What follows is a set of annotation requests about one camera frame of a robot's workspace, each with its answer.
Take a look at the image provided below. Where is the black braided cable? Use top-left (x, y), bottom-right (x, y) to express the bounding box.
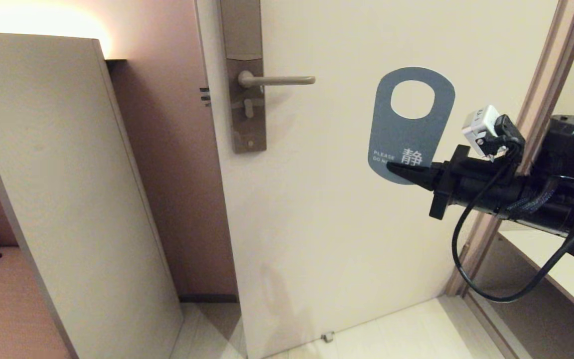
top-left (451, 150), bottom-right (574, 303)

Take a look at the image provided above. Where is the beige door frame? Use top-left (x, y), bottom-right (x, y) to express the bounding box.
top-left (444, 0), bottom-right (574, 299)

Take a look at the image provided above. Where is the metal lock plate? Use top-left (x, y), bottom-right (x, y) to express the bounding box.
top-left (219, 0), bottom-right (267, 154)

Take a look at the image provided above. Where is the beige upright panel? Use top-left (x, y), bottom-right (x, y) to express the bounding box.
top-left (0, 33), bottom-right (184, 359)

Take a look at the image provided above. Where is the metal door handle lever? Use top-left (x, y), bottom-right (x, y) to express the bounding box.
top-left (238, 70), bottom-right (316, 89)

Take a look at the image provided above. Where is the dark skirting board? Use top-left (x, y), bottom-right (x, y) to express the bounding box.
top-left (179, 294), bottom-right (239, 304)

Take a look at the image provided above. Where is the white door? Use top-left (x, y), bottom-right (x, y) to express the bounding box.
top-left (195, 0), bottom-right (559, 359)

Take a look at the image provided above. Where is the black camera bracket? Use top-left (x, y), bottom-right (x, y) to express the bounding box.
top-left (486, 115), bottom-right (526, 161)

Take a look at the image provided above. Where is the blue do-not-disturb door hanger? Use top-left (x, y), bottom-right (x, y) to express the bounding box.
top-left (368, 67), bottom-right (456, 185)

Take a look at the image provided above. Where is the white shelf board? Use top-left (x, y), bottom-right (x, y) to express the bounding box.
top-left (497, 222), bottom-right (574, 334)

